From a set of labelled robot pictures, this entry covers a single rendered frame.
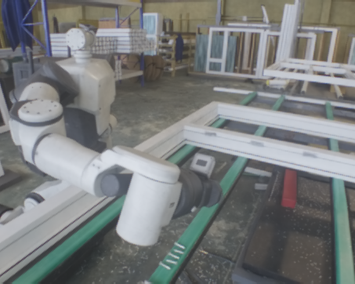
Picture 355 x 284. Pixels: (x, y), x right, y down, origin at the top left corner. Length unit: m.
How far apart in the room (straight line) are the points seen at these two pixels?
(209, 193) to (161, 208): 0.18
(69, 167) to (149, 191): 0.14
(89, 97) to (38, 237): 0.44
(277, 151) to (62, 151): 0.76
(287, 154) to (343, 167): 0.19
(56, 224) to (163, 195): 0.36
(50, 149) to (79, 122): 0.46
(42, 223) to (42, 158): 0.21
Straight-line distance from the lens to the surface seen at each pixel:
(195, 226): 0.66
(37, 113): 0.50
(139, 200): 0.37
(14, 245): 0.62
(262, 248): 1.04
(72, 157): 0.43
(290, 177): 1.44
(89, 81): 0.87
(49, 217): 0.65
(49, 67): 0.76
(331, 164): 1.01
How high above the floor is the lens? 1.30
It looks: 23 degrees down
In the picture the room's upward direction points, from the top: 1 degrees clockwise
